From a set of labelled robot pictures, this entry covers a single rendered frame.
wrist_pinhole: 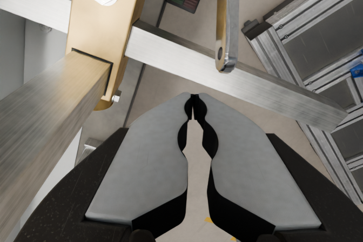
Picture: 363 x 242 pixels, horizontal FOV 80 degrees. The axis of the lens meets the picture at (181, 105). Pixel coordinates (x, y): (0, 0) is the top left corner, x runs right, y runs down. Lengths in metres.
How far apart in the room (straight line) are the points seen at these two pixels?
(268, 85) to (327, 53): 0.81
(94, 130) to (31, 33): 0.23
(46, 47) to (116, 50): 0.33
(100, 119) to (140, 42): 0.27
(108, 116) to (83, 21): 0.27
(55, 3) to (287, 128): 1.36
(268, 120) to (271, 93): 1.13
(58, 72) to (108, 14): 0.06
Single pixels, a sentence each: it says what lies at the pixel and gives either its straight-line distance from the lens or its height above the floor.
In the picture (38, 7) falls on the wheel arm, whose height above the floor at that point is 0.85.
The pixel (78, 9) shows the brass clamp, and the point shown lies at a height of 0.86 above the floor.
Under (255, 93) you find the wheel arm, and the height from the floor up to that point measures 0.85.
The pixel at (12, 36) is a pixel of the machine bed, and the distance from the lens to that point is 0.52.
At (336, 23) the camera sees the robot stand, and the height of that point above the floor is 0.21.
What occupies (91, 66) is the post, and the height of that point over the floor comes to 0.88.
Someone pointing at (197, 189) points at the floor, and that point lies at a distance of 1.73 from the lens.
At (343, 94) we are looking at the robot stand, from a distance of 1.18.
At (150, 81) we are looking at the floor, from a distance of 1.18.
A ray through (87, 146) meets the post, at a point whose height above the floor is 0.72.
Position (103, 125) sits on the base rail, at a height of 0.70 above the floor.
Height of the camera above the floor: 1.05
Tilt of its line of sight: 59 degrees down
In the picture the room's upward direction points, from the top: 178 degrees counter-clockwise
